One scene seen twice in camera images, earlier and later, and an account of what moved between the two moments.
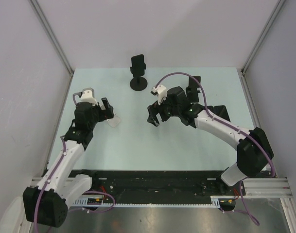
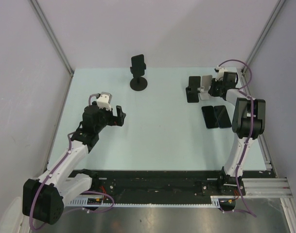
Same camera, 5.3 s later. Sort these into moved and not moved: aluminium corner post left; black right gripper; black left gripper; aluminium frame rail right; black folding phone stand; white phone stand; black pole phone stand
Moved: white phone stand; black right gripper; black left gripper
Not moved: black folding phone stand; black pole phone stand; aluminium corner post left; aluminium frame rail right
